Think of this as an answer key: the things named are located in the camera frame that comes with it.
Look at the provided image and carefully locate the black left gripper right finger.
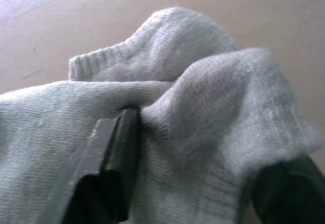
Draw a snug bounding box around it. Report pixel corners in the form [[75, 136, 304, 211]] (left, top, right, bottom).
[[249, 154, 325, 224]]

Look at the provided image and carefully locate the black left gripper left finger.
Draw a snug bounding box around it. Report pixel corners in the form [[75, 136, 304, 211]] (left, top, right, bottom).
[[48, 107, 140, 224]]

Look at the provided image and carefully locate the grey sock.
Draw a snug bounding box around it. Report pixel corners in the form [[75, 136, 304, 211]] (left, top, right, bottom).
[[68, 7, 239, 83], [0, 47, 323, 224]]

